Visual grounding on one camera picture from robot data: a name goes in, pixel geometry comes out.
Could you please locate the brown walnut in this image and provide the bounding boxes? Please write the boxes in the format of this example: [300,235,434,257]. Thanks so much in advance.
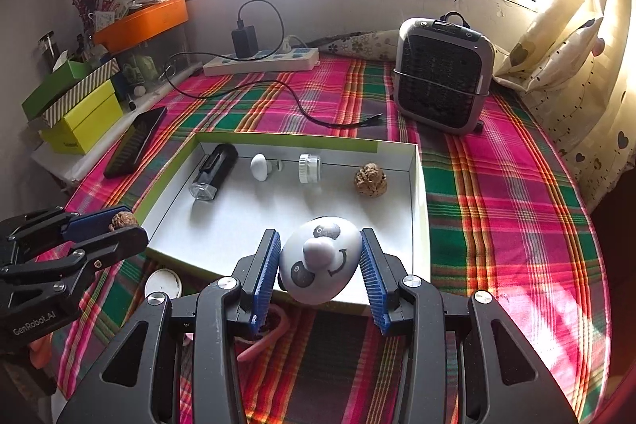
[355,163,388,198]
[109,211,139,231]

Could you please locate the black rectangular device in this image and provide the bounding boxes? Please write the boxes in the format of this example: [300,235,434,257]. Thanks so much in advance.
[189,143,238,202]

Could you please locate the small white egg-shaped knob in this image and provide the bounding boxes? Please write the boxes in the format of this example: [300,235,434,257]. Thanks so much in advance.
[250,154,283,182]

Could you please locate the white panda face toy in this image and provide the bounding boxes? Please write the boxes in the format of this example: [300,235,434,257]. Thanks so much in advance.
[278,216,362,306]

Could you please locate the white ribbed round cap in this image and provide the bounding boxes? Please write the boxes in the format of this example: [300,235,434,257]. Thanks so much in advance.
[297,154,321,185]

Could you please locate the person's left hand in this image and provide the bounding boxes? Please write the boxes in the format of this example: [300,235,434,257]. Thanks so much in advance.
[29,333,53,369]

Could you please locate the white disc on green base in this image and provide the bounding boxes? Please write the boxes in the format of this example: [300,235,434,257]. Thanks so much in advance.
[143,268,182,299]

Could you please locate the black smartphone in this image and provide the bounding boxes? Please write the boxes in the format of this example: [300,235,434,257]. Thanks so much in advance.
[103,106,167,180]

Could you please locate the yellow green box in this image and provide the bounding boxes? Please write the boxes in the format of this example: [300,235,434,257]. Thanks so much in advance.
[39,79,123,155]

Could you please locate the striped box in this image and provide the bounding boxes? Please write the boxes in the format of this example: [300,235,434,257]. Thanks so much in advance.
[40,58,120,129]

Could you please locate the green and white tray box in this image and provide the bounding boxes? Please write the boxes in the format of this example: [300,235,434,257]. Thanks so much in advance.
[136,131,431,280]

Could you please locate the pink clip device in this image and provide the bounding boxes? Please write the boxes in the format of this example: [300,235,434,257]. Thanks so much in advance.
[235,304,290,364]

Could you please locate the dark green box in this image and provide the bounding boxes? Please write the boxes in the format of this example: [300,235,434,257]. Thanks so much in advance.
[21,60,92,122]

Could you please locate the orange box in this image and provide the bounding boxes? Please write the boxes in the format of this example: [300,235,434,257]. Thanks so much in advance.
[93,0,189,55]

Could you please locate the white power strip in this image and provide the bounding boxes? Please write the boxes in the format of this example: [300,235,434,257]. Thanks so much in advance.
[203,47,319,76]

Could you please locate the heart pattern curtain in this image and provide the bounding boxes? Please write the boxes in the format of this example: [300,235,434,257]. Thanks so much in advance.
[495,0,635,210]

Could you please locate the grey mini heater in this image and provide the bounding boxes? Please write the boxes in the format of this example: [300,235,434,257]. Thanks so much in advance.
[392,12,495,136]

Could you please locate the floral pillow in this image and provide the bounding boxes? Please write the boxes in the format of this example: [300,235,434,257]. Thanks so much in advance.
[307,29,399,61]

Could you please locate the black charger with cable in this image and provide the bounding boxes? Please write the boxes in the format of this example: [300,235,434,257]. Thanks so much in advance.
[161,0,384,130]

